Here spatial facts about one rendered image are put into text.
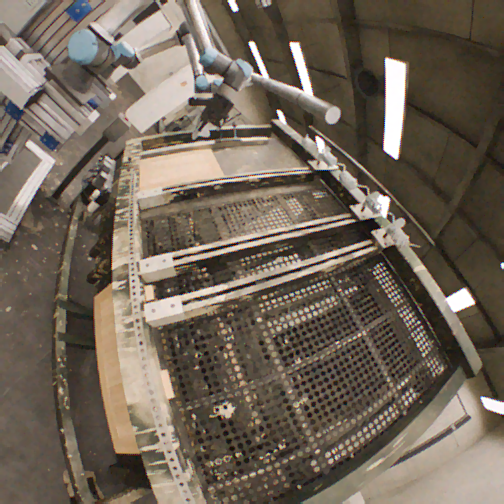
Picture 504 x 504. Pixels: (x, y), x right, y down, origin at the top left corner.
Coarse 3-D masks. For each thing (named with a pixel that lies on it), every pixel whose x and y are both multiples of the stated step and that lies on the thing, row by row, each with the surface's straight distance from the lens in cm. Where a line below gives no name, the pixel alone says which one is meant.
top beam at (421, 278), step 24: (288, 144) 175; (336, 192) 134; (360, 192) 131; (408, 264) 111; (408, 288) 115; (432, 288) 113; (432, 312) 113; (456, 336) 114; (456, 360) 120; (480, 360) 127
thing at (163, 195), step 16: (320, 160) 143; (224, 176) 114; (240, 176) 116; (256, 176) 117; (272, 176) 120; (288, 176) 126; (304, 176) 132; (320, 176) 141; (144, 192) 111; (160, 192) 108; (176, 192) 108; (192, 192) 109; (208, 192) 111; (224, 192) 114; (144, 208) 112
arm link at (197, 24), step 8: (176, 0) 108; (184, 0) 107; (192, 0) 106; (184, 8) 106; (192, 8) 105; (200, 8) 107; (184, 16) 107; (192, 16) 104; (200, 16) 104; (192, 24) 103; (200, 24) 103; (192, 32) 103; (200, 32) 102; (208, 32) 103; (200, 40) 101; (208, 40) 101; (200, 48) 101; (208, 72) 98
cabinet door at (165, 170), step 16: (144, 160) 152; (160, 160) 148; (176, 160) 144; (192, 160) 142; (208, 160) 140; (144, 176) 134; (160, 176) 131; (176, 176) 128; (192, 176) 125; (208, 176) 124
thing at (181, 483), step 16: (128, 224) 100; (128, 240) 93; (128, 256) 88; (144, 336) 72; (144, 352) 70; (144, 368) 70; (160, 416) 69; (160, 432) 69; (176, 464) 71; (176, 480) 73; (192, 496) 74
